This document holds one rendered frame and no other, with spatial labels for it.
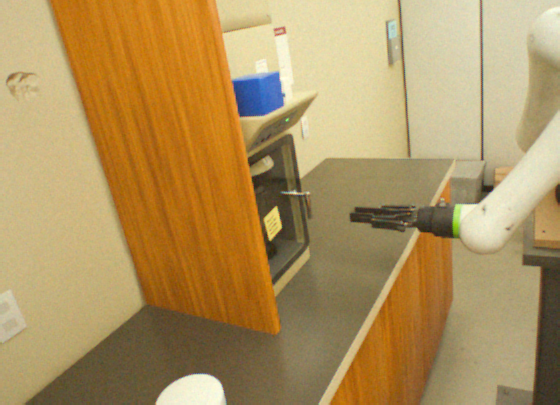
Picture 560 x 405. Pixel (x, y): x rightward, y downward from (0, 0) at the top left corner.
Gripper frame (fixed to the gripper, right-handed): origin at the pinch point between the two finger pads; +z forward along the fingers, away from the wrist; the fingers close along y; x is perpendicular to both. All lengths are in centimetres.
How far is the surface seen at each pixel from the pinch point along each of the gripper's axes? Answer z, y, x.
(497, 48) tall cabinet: -8, -284, -10
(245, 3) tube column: 23, 8, -63
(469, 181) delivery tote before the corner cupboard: 7, -240, 83
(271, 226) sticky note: 22.1, 16.2, -2.1
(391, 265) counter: -5.0, -6.5, 20.5
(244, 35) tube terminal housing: 23, 11, -55
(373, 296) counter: -4.9, 10.9, 20.6
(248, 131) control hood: 16.0, 27.0, -33.6
